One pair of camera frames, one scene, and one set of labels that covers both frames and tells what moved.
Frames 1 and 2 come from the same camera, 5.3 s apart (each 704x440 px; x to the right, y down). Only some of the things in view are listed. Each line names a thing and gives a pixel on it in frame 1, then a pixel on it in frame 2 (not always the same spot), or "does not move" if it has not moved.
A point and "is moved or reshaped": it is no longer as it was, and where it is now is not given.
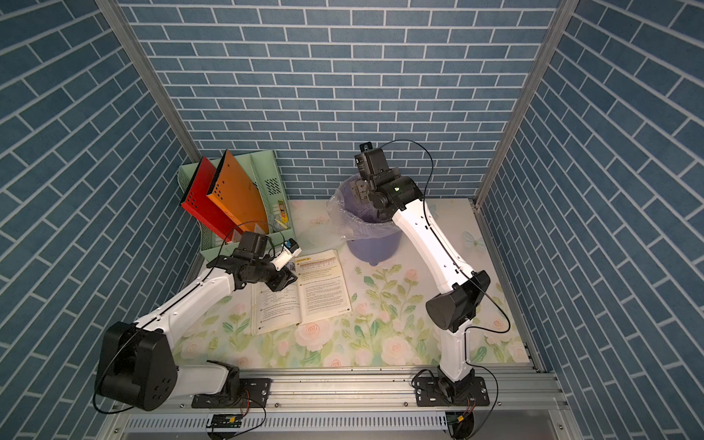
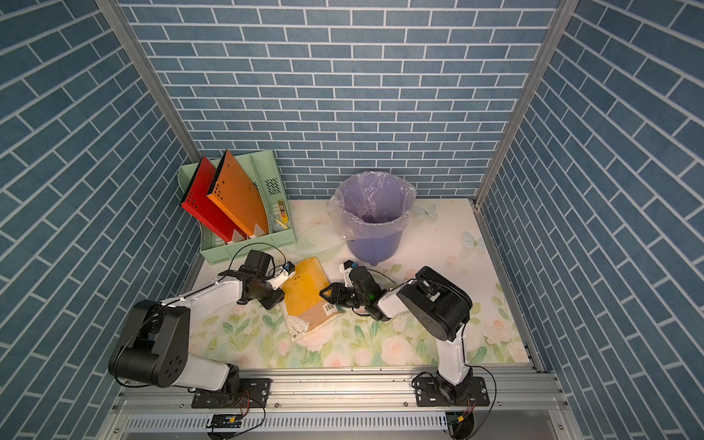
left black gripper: [281, 279] → [276, 297]
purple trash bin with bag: [368, 236] does not move
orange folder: [238, 195] does not move
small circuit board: [226, 421] does not move
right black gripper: [358, 192] → [337, 295]
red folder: [196, 201] does not move
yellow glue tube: [282, 211] does not move
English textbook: [319, 292] is moved or reshaped
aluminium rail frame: [368, 405] does not move
